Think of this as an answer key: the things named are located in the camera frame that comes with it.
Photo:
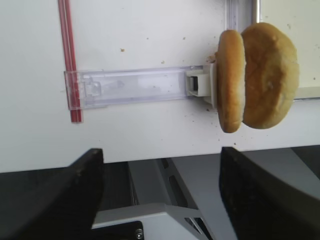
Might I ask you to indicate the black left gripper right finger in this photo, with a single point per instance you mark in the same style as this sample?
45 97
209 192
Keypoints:
260 206

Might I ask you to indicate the left red straw rail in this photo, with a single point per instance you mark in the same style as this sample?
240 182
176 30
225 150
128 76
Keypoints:
70 62

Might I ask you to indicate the plain bun half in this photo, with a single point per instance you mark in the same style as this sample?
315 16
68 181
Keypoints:
271 75
230 82

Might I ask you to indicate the clear pusher track lower left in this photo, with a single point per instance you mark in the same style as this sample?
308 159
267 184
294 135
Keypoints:
99 89

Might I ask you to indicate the grey robot base frame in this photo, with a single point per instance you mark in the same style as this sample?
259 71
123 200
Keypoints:
179 199

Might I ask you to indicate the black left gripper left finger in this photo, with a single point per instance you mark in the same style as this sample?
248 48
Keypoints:
64 208

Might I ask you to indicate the clear divider strip left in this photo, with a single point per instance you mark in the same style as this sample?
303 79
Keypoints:
238 14

